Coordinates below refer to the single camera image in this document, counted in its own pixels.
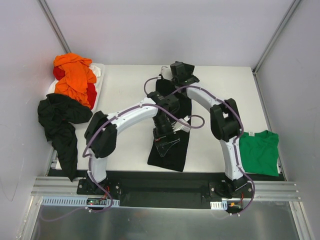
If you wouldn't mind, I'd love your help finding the aluminium rail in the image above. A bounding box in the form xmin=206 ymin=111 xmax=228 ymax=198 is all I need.
xmin=31 ymin=170 xmax=301 ymax=202

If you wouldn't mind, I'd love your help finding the right grey cable duct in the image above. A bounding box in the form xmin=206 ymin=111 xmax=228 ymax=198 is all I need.
xmin=210 ymin=200 xmax=228 ymax=211

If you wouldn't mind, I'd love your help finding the green folded t shirt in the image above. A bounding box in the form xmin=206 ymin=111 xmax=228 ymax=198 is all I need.
xmin=239 ymin=130 xmax=279 ymax=177

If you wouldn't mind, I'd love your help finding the white plastic bin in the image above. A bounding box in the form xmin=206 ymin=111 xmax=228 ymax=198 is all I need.
xmin=46 ymin=63 xmax=106 ymax=113

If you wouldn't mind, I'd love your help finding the white t shirt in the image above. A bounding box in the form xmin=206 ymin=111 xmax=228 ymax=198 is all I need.
xmin=46 ymin=63 xmax=103 ymax=96

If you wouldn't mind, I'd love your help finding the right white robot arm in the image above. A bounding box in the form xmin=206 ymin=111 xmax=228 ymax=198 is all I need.
xmin=170 ymin=61 xmax=244 ymax=198

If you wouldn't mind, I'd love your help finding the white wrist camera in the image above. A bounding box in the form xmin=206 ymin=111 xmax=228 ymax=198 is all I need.
xmin=160 ymin=66 xmax=172 ymax=76
xmin=172 ymin=115 xmax=191 ymax=133

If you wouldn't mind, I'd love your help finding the red t shirt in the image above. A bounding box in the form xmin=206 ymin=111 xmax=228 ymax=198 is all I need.
xmin=53 ymin=66 xmax=97 ymax=109

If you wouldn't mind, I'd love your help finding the left aluminium frame post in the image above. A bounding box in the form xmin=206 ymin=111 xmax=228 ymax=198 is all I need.
xmin=37 ymin=0 xmax=71 ymax=53

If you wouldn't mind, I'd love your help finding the left grey cable duct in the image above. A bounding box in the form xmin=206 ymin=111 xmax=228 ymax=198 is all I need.
xmin=42 ymin=196 xmax=120 ymax=208

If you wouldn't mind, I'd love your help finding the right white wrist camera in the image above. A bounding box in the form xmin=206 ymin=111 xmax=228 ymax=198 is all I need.
xmin=160 ymin=66 xmax=172 ymax=76

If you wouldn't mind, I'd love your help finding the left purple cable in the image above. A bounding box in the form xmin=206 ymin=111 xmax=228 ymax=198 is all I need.
xmin=82 ymin=102 xmax=206 ymax=214

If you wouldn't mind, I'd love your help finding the aluminium frame post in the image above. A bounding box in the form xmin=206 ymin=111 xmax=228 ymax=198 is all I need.
xmin=37 ymin=0 xmax=71 ymax=53
xmin=252 ymin=0 xmax=302 ymax=76

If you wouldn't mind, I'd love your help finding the right aluminium frame post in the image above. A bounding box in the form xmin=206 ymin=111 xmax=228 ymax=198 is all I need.
xmin=252 ymin=0 xmax=302 ymax=76

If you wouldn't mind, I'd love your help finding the plain black t shirt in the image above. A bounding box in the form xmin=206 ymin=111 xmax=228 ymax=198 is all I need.
xmin=37 ymin=93 xmax=93 ymax=181

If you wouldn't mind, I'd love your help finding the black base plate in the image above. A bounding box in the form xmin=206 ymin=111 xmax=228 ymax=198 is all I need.
xmin=47 ymin=167 xmax=286 ymax=208

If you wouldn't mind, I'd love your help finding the grey cable duct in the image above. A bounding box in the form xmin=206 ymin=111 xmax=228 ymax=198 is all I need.
xmin=210 ymin=200 xmax=228 ymax=211
xmin=42 ymin=196 xmax=120 ymax=208

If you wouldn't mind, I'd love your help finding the orange t shirt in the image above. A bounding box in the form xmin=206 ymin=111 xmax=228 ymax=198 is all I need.
xmin=53 ymin=52 xmax=97 ymax=109

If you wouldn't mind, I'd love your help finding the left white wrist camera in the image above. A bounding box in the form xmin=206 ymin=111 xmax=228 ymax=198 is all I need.
xmin=172 ymin=115 xmax=191 ymax=133

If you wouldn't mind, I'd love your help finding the purple cable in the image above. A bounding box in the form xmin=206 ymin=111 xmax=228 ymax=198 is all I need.
xmin=143 ymin=76 xmax=256 ymax=220
xmin=82 ymin=102 xmax=206 ymax=214

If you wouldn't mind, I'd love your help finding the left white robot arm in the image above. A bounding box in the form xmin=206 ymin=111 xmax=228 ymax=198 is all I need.
xmin=82 ymin=91 xmax=180 ymax=195

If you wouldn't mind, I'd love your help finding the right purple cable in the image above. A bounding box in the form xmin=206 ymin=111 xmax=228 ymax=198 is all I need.
xmin=143 ymin=76 xmax=256 ymax=220

